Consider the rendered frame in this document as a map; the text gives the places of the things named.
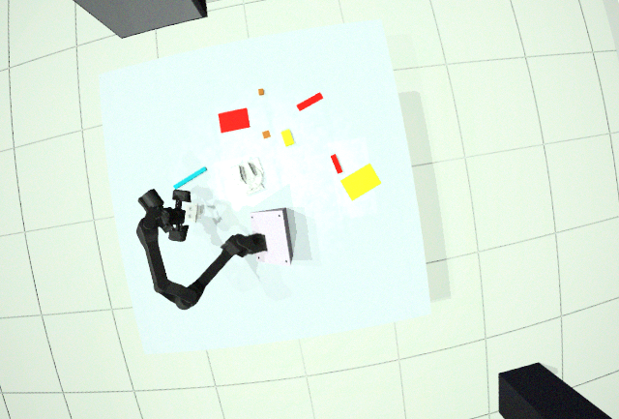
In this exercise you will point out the red flat plate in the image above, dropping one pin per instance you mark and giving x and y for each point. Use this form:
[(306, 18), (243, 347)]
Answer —
[(234, 120)]

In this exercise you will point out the red flat bar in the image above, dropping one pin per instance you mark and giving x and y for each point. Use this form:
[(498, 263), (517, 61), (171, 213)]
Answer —
[(314, 99)]

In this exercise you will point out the teal rectangular bar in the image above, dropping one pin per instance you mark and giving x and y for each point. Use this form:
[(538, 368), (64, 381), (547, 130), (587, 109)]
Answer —
[(190, 177)]

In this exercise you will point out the yellow flat plate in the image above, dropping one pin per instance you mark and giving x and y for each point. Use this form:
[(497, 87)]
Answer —
[(360, 182)]

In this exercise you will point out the small red block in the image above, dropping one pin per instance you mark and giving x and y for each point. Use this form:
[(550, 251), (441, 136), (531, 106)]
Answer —
[(336, 163)]

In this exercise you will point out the yellow rectangular block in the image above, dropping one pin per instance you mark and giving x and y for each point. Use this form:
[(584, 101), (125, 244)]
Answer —
[(287, 138)]

